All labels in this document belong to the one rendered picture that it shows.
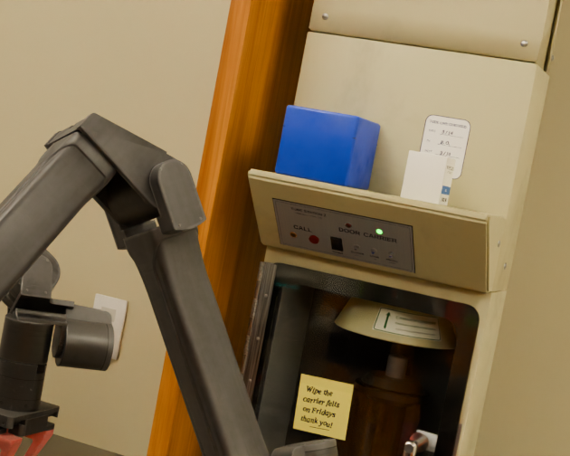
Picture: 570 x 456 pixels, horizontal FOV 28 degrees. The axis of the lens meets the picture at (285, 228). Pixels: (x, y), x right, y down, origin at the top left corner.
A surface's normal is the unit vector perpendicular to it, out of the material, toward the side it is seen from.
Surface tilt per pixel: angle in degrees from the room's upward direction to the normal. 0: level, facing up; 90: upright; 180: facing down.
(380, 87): 90
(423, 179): 90
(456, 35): 90
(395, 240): 135
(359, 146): 90
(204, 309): 69
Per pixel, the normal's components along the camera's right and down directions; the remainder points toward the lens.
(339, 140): -0.36, -0.02
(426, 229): -0.39, 0.68
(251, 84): 0.91, 0.19
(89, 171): 0.51, 0.02
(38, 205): 0.58, -0.23
